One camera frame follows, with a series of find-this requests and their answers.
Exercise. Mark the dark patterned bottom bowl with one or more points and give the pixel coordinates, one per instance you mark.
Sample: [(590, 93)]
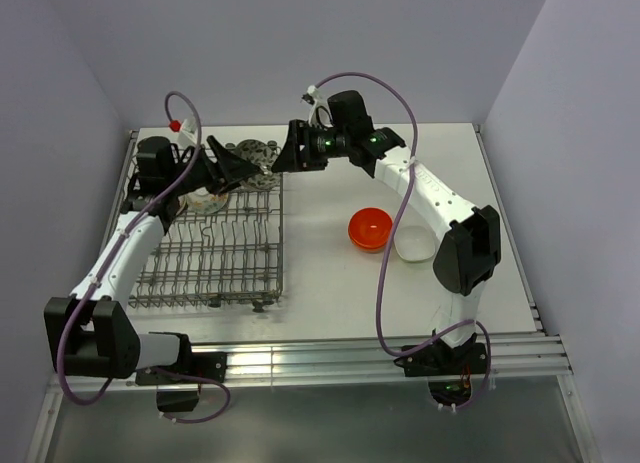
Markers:
[(262, 155)]

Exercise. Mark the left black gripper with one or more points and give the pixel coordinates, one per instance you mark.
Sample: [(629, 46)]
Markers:
[(233, 166)]

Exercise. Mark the white square bowl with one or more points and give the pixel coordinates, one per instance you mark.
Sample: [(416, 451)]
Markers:
[(415, 244)]

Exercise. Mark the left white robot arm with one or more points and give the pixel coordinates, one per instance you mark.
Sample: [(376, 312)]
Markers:
[(88, 331)]

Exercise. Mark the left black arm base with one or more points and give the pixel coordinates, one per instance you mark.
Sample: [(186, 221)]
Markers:
[(179, 391)]

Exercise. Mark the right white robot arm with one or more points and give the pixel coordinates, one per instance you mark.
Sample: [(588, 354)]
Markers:
[(468, 237)]

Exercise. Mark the aluminium mounting rail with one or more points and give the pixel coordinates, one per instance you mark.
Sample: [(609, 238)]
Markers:
[(362, 361)]

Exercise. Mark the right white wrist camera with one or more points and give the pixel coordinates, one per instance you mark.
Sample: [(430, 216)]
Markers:
[(319, 114)]

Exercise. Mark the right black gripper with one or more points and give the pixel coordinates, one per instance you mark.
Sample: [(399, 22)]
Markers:
[(290, 158)]

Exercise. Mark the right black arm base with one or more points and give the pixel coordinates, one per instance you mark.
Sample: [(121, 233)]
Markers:
[(460, 364)]

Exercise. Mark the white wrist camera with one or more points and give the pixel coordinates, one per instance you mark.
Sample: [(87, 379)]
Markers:
[(186, 132), (319, 114)]

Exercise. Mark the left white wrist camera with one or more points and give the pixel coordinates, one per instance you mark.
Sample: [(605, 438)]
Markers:
[(186, 132)]

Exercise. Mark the grey wire dish rack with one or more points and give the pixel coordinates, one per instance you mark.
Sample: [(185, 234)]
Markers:
[(234, 256)]

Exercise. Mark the white bowl yellow flower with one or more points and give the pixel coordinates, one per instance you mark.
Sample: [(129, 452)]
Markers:
[(206, 204)]

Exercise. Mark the plain orange bowl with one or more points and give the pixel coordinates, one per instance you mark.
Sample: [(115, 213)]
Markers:
[(369, 229)]

